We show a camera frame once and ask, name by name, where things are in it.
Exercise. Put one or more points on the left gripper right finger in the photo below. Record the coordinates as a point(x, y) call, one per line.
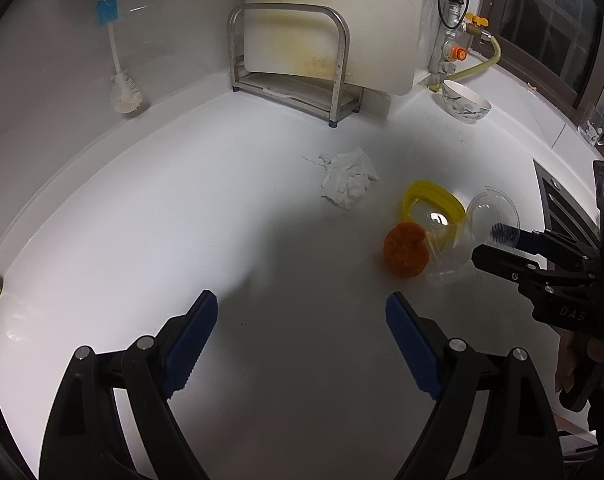
point(518, 436)

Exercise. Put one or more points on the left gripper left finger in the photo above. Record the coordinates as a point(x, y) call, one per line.
point(84, 438)

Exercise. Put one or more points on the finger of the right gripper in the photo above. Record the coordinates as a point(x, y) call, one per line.
point(548, 244)
point(508, 266)

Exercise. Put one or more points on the black kitchen sink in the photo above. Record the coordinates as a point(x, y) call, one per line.
point(562, 213)

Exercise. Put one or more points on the person's right hand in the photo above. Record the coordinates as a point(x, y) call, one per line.
point(568, 355)

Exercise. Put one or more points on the orange peel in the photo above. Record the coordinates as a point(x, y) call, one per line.
point(405, 251)

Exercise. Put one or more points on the clear glass mug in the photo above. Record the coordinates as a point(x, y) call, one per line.
point(591, 126)

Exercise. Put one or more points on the white patterned bowl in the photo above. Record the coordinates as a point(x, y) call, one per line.
point(463, 103)

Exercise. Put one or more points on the crumpled white tissue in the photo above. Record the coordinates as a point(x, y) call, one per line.
point(347, 177)

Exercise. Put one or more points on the steel cutting board rack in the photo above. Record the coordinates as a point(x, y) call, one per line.
point(294, 54)

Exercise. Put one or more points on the gas valve pipe assembly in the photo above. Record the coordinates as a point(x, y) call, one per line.
point(455, 24)

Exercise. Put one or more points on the white cutting board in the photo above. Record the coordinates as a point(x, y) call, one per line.
point(384, 40)

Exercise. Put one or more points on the blue handled bottle brush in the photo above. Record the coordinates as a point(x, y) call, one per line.
point(125, 95)

